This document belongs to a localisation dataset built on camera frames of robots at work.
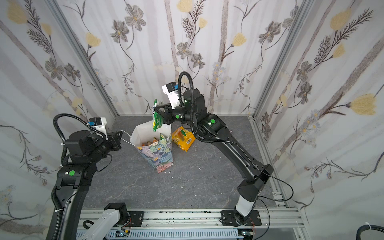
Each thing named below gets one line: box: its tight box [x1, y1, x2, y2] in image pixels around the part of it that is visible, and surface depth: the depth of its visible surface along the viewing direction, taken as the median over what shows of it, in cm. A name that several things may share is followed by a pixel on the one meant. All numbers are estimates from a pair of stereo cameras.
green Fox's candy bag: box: [152, 98, 164, 132], surface depth 61 cm
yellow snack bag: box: [171, 126, 196, 152], surface depth 102 cm
